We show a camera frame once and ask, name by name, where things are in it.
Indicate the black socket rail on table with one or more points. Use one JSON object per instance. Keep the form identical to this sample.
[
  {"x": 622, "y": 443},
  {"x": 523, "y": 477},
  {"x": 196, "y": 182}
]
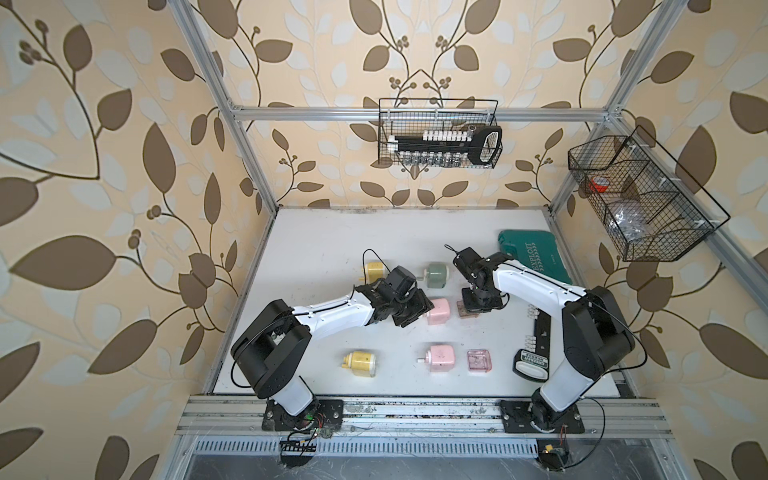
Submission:
[{"x": 532, "y": 361}]

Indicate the green plastic tool case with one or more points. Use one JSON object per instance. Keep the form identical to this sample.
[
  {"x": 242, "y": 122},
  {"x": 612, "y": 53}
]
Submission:
[{"x": 536, "y": 249}]

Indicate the pink tray bottom row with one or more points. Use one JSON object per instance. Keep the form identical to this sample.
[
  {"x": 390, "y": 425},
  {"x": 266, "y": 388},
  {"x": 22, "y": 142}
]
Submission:
[{"x": 479, "y": 361}]

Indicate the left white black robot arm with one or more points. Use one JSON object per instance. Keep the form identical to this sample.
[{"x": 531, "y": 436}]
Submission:
[{"x": 267, "y": 354}]

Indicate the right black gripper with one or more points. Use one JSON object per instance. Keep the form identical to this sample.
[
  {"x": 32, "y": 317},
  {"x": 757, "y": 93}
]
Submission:
[{"x": 493, "y": 303}]

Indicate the black wire basket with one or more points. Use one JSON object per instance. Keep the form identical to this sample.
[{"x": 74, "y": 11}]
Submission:
[
  {"x": 413, "y": 116},
  {"x": 680, "y": 212}
]

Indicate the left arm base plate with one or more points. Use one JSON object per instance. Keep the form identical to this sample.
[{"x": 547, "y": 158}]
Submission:
[{"x": 303, "y": 415}]

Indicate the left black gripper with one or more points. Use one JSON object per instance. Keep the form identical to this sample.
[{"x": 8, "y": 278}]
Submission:
[{"x": 422, "y": 305}]

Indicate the clear plastic bag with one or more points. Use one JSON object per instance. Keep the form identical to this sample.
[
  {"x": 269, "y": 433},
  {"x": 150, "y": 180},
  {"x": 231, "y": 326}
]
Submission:
[{"x": 627, "y": 221}]

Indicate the brown pink tray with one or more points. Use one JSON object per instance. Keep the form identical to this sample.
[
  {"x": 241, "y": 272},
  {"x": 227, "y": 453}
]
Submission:
[{"x": 463, "y": 312}]

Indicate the yellow sharpener top row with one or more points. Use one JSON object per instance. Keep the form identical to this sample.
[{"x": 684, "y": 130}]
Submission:
[{"x": 373, "y": 271}]

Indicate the green pencil sharpener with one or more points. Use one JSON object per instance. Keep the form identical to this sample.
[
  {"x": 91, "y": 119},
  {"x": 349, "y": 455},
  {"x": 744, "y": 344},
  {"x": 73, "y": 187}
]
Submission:
[{"x": 435, "y": 275}]

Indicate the black wire basket back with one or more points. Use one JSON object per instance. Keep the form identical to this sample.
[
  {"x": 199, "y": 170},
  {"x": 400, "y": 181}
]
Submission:
[{"x": 413, "y": 116}]

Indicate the black socket holder rail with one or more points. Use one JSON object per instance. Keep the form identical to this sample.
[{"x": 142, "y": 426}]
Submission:
[{"x": 479, "y": 146}]

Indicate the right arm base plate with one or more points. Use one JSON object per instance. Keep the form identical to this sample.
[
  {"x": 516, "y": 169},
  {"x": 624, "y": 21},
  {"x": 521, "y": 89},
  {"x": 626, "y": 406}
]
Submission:
[{"x": 527, "y": 417}]

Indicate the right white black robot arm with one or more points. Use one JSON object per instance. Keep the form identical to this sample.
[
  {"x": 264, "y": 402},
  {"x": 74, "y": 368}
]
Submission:
[{"x": 595, "y": 336}]

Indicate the pink sharpener bottom row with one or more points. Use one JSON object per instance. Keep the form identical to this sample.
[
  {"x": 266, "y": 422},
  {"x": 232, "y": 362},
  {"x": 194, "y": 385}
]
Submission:
[{"x": 439, "y": 358}]

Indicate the black wire basket right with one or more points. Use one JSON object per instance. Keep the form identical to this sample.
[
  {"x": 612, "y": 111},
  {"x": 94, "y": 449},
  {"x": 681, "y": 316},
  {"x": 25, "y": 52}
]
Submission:
[{"x": 680, "y": 212}]

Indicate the aluminium front rail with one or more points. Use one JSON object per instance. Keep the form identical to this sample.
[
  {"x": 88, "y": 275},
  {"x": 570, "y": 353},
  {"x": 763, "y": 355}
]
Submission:
[{"x": 417, "y": 417}]

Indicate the pink sharpener row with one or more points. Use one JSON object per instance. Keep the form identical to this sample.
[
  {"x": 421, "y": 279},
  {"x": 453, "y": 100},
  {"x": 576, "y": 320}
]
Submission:
[
  {"x": 440, "y": 313},
  {"x": 439, "y": 358}
]

